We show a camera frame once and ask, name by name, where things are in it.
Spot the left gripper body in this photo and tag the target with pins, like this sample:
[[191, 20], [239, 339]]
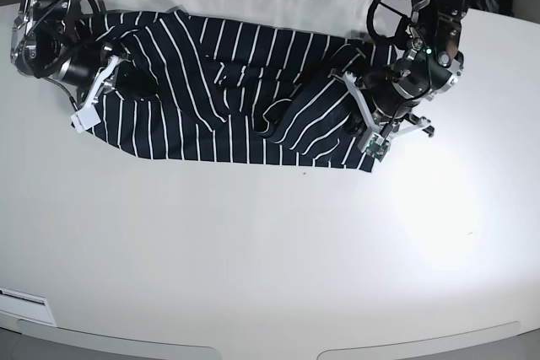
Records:
[[391, 96]]

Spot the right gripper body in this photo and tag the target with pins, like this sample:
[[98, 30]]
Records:
[[81, 69]]

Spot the navy white striped T-shirt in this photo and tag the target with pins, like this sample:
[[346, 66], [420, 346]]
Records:
[[221, 90]]

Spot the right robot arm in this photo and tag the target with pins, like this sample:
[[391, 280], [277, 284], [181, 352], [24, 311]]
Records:
[[54, 40]]

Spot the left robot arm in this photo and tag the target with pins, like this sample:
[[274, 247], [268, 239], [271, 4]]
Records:
[[431, 63]]

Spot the white label sticker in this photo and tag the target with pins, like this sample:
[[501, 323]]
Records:
[[27, 307]]

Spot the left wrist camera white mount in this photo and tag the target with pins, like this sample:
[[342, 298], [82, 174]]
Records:
[[377, 139]]

